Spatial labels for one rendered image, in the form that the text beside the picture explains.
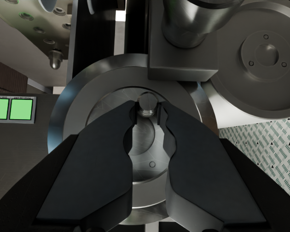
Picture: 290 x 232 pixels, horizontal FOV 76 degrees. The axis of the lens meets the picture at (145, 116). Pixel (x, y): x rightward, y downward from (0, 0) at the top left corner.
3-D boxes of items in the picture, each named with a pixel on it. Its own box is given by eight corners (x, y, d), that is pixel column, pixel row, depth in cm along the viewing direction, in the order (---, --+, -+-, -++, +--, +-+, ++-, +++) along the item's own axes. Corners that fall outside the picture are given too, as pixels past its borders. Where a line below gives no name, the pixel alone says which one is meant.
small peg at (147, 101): (162, 109, 11) (140, 116, 11) (158, 114, 14) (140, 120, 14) (155, 88, 12) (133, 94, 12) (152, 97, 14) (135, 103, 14)
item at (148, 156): (64, 154, 14) (114, 68, 15) (73, 152, 16) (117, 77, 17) (154, 203, 13) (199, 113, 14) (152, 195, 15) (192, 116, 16)
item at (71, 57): (85, -90, 19) (71, 83, 17) (114, 35, 43) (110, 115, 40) (80, -90, 19) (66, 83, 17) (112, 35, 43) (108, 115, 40)
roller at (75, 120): (202, 67, 16) (205, 209, 14) (163, 112, 42) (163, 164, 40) (66, 63, 16) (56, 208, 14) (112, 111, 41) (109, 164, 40)
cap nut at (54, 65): (60, 50, 48) (58, 66, 48) (65, 56, 52) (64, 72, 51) (45, 49, 48) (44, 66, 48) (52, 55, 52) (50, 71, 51)
